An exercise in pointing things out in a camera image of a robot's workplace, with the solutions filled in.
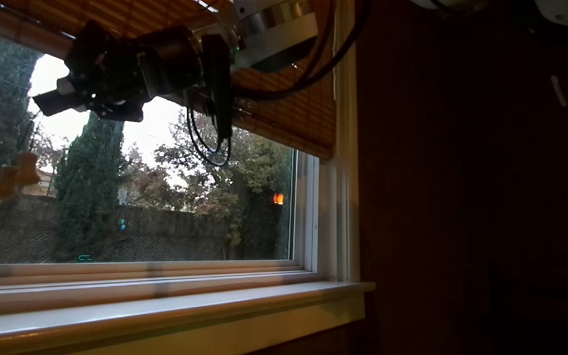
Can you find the leafy garden tree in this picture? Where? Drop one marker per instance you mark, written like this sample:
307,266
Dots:
233,183

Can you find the brown bamboo roman blind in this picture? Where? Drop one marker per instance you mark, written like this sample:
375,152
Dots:
302,120

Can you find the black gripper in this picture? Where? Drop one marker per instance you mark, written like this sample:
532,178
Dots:
114,77

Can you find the white window sill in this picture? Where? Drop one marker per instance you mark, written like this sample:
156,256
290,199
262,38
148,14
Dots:
229,322

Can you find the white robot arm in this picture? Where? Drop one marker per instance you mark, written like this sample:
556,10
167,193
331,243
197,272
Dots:
260,34

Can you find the white window frame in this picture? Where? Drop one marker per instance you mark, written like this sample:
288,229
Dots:
325,253

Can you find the tall cypress tree middle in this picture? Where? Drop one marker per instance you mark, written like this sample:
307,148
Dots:
87,189

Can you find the grey garden wall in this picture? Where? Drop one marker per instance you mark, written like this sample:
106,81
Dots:
29,233

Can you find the wooden blind cord pull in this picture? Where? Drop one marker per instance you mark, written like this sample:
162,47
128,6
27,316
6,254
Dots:
23,172

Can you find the orange lamp outside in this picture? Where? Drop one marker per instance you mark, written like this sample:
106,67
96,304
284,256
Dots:
278,197

